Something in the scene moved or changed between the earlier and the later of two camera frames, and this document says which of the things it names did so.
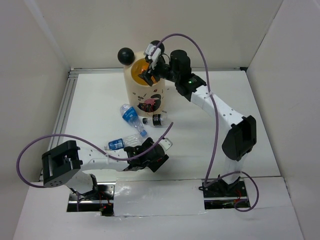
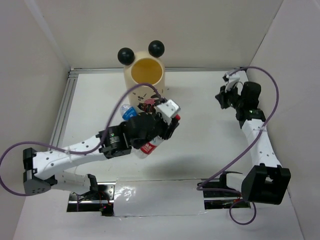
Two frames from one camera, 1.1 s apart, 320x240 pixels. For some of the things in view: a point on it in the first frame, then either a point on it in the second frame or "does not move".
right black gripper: x=147 y=75 → x=221 y=96
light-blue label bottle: x=130 y=113 does not move
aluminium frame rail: x=61 y=112 does not move
